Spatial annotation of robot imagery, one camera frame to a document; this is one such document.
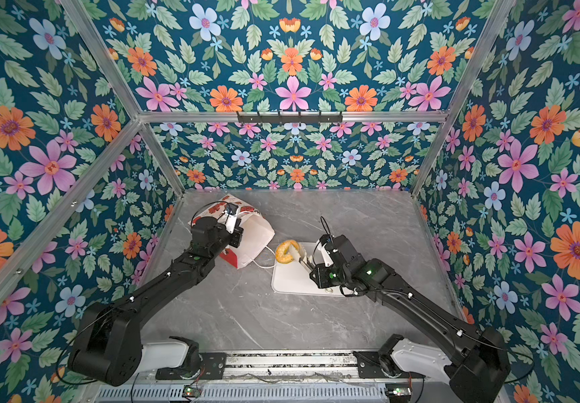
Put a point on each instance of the white rectangular tray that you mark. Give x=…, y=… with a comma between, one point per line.
x=294, y=279

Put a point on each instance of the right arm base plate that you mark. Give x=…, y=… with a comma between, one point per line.
x=369, y=367

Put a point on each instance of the yellow ring bread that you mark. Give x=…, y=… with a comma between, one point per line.
x=289, y=251

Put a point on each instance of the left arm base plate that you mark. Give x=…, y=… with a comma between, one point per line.
x=203, y=366

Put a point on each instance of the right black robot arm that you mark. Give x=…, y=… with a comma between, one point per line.
x=473, y=362

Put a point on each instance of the red white paper bag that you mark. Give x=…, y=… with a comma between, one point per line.
x=257, y=231

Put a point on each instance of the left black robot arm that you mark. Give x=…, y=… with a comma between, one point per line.
x=108, y=347

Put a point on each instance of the aluminium front rail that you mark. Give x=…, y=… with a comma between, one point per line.
x=276, y=376

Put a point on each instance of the black wall hook rail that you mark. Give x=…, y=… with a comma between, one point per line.
x=290, y=118

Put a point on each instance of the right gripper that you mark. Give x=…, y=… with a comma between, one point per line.
x=319, y=273

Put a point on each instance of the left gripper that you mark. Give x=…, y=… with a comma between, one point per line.
x=235, y=235

